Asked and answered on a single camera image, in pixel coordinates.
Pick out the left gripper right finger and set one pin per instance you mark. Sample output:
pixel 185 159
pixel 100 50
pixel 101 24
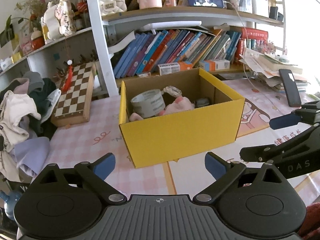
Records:
pixel 237 180

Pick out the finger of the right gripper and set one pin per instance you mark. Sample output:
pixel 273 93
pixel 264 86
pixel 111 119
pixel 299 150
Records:
pixel 303 147
pixel 308 113

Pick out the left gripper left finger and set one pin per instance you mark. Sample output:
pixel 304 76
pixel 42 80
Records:
pixel 86 175

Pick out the clear packing tape roll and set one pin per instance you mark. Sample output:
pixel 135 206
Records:
pixel 148 104

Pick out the black smartphone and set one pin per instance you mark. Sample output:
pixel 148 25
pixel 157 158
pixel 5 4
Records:
pixel 290 87

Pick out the stack of papers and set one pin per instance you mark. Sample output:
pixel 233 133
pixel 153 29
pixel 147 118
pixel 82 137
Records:
pixel 266 67

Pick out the yellow cardboard box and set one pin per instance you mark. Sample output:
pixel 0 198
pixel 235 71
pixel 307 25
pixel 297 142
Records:
pixel 164 138

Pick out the wooden chessboard box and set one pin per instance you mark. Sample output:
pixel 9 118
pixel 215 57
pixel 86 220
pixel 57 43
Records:
pixel 73 106

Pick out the pink plush toy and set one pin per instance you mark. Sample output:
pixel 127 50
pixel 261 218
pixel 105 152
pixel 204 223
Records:
pixel 180 104

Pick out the pile of clothes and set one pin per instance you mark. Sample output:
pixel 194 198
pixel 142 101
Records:
pixel 26 106

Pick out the white orange medicine box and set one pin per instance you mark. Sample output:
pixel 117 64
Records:
pixel 214 65

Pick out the row of books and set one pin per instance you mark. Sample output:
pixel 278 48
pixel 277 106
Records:
pixel 146 50

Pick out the white shelf unit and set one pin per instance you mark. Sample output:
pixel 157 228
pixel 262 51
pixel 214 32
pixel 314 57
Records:
pixel 110 29

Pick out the white cat figurine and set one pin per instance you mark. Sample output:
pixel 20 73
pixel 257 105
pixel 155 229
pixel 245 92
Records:
pixel 59 19

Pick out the white quilted handbag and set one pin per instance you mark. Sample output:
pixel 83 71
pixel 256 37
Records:
pixel 109 7

